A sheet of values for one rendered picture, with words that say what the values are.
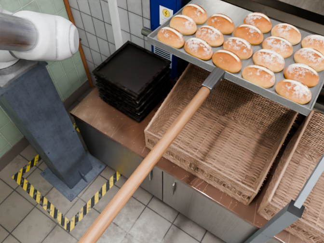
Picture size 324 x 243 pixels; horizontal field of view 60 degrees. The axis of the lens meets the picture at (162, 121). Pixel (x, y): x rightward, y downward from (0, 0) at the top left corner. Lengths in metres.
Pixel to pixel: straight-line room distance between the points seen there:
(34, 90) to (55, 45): 0.34
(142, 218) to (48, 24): 1.30
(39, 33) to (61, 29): 0.08
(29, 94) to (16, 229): 1.03
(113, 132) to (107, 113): 0.13
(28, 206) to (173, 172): 1.09
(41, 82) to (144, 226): 1.07
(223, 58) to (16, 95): 0.82
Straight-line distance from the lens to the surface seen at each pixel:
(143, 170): 0.66
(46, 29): 1.00
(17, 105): 1.30
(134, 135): 1.45
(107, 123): 1.51
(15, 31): 0.88
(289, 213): 0.99
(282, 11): 1.22
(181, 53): 0.92
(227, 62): 0.88
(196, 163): 1.24
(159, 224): 1.87
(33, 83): 1.28
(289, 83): 0.86
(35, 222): 2.03
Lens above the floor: 1.81
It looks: 55 degrees down
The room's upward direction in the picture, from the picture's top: straight up
